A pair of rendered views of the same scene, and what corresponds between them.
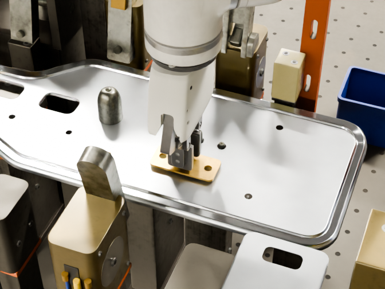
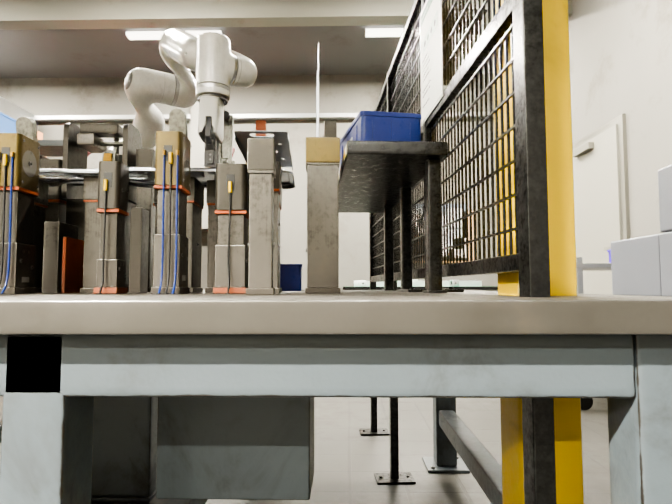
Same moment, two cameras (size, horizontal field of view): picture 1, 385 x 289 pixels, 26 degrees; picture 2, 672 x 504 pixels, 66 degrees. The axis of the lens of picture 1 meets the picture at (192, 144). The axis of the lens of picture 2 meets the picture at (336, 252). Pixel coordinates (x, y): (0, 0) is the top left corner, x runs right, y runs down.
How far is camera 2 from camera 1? 120 cm
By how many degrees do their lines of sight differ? 52
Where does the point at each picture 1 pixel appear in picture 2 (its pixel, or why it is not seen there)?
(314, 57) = not seen: hidden behind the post
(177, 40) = (213, 78)
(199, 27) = (222, 74)
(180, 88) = (214, 101)
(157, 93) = (204, 105)
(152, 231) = (191, 227)
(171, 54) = (210, 85)
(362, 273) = (310, 142)
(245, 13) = (228, 148)
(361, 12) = not seen: hidden behind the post
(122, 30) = not seen: hidden behind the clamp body
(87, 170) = (174, 116)
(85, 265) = (176, 140)
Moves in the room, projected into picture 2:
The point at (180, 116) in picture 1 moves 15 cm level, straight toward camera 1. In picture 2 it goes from (215, 115) to (229, 95)
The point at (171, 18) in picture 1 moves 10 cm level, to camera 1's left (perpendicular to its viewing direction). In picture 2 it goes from (211, 67) to (168, 60)
